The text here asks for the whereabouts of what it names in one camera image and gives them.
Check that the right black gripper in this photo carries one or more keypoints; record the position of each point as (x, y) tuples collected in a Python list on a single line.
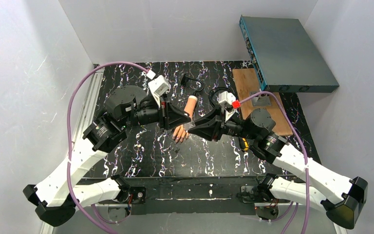
[(219, 126)]

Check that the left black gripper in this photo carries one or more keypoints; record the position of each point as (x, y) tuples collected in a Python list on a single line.
[(166, 115)]

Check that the clear nail polish bottle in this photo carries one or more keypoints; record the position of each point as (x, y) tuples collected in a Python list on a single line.
[(188, 126)]

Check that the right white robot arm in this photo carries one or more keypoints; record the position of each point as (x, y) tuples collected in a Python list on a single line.
[(341, 198)]

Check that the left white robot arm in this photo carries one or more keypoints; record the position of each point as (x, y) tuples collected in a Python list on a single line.
[(60, 195)]

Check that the mannequin hand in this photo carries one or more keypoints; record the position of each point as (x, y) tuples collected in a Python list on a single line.
[(180, 134)]

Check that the yellow black screwdriver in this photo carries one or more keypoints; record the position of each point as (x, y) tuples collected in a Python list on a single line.
[(244, 145)]

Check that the wooden board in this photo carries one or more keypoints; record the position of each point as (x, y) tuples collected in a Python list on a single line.
[(246, 83)]

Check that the grey round disc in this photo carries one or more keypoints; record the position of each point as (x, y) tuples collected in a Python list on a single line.
[(130, 93)]

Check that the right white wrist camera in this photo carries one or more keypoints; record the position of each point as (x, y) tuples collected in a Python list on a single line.
[(229, 104)]

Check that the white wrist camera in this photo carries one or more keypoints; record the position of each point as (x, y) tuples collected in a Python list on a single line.
[(158, 85), (229, 104)]

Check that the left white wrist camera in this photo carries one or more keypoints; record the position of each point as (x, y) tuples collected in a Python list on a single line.
[(158, 85)]

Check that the metal stand mount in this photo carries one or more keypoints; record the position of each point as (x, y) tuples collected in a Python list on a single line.
[(262, 100)]

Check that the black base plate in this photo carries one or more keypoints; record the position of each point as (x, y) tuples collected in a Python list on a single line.
[(201, 195)]

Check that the blue network switch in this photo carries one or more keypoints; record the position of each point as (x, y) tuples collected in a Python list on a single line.
[(284, 57)]

